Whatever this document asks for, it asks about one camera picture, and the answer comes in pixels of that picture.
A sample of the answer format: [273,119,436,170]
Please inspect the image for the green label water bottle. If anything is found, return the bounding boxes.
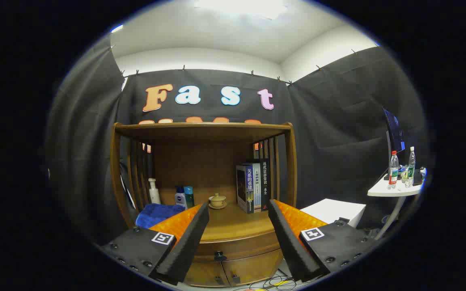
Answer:
[405,146,416,188]

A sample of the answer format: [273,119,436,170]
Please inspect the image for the black spine book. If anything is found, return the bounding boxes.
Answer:
[259,159,271,211]

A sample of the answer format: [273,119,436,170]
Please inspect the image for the white and blue lotion bottle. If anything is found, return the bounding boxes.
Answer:
[175,186,187,209]

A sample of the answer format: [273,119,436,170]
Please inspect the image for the floor cables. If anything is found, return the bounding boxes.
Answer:
[235,271,298,291]

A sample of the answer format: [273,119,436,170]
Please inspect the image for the beige lidded tea cup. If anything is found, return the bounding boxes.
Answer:
[209,193,228,209]

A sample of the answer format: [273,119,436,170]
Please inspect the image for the white round table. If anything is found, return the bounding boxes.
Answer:
[367,168,427,241]

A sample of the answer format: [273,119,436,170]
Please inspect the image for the light spine book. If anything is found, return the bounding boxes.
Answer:
[251,163,262,211]

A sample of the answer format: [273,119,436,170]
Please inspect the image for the white drawer unit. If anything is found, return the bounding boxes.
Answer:
[300,198,367,229]

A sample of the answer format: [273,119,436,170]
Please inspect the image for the dark monitor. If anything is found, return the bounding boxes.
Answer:
[382,107,406,156]

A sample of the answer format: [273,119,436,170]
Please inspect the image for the wooden countertop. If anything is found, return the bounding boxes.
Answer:
[134,193,294,243]

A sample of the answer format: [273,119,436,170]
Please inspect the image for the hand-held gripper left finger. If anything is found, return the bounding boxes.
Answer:
[100,203,210,286]

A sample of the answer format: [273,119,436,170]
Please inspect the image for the wooden cabinet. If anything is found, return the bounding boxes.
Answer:
[110,121,298,288]

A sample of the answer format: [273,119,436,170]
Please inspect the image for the white pump bottle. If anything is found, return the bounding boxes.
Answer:
[148,178,161,205]

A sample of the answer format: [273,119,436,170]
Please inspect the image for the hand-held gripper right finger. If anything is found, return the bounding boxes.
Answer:
[268,199,379,283]

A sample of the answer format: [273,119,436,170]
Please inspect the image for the red label water bottle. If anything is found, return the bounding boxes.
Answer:
[388,151,399,190]

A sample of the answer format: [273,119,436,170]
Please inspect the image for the blue towel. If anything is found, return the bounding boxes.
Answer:
[136,203,186,229]

